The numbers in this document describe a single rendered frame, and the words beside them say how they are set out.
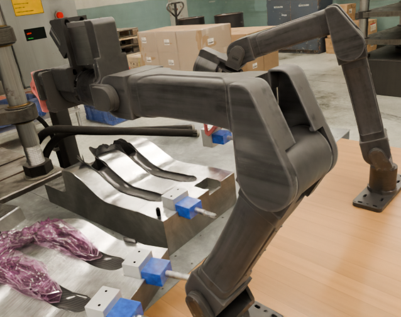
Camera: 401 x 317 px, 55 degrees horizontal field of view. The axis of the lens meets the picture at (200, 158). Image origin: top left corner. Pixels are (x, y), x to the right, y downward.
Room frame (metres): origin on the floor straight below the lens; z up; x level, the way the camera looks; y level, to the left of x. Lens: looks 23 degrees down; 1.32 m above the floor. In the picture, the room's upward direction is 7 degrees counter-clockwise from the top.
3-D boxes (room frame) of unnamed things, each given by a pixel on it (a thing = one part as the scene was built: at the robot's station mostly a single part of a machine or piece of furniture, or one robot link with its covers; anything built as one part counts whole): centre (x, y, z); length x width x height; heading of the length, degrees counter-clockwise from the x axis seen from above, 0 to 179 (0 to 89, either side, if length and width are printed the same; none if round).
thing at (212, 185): (0.83, -0.01, 0.87); 0.05 x 0.05 x 0.04; 48
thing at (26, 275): (0.64, 0.36, 0.90); 0.26 x 0.18 x 0.08; 65
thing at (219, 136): (1.02, -0.08, 0.93); 0.13 x 0.05 x 0.05; 48
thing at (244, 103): (0.44, 0.00, 1.17); 0.30 x 0.09 x 0.12; 44
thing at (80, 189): (0.95, 0.19, 0.87); 0.50 x 0.26 x 0.14; 48
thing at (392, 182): (0.84, -0.45, 0.84); 0.20 x 0.07 x 0.08; 133
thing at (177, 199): (0.73, 0.03, 0.89); 0.13 x 0.05 x 0.05; 48
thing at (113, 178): (0.93, 0.19, 0.92); 0.35 x 0.16 x 0.09; 48
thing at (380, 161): (0.84, -0.44, 0.90); 0.09 x 0.06 x 0.06; 156
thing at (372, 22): (7.06, -2.96, 0.42); 0.86 x 0.33 x 0.83; 38
